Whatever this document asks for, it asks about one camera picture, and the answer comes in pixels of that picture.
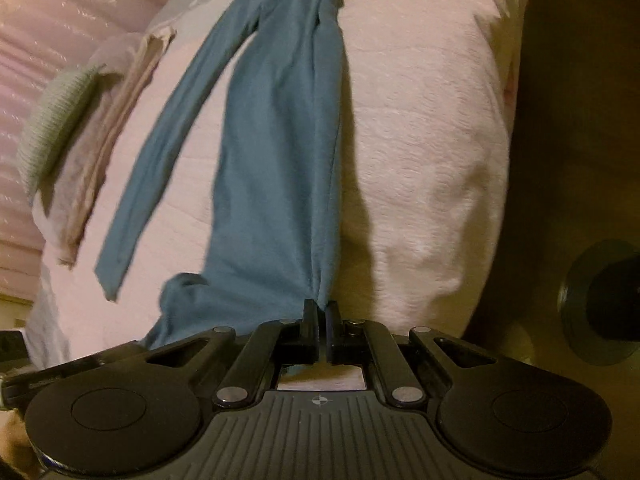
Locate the pink shiny curtain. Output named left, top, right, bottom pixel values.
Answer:
left=0, top=0, right=203, bottom=306

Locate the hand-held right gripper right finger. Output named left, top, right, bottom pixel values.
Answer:
left=325, top=301, right=501, bottom=408

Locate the folded beige towel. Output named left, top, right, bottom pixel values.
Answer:
left=32, top=25, right=178, bottom=268

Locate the green knit cloth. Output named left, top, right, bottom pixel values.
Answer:
left=17, top=62, right=103, bottom=196

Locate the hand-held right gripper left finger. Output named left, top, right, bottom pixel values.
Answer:
left=145, top=300, right=321, bottom=408

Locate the pink fleece blanket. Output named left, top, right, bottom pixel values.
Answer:
left=25, top=0, right=531, bottom=361

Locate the dark round base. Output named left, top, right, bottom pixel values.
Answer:
left=557, top=239, right=640, bottom=367

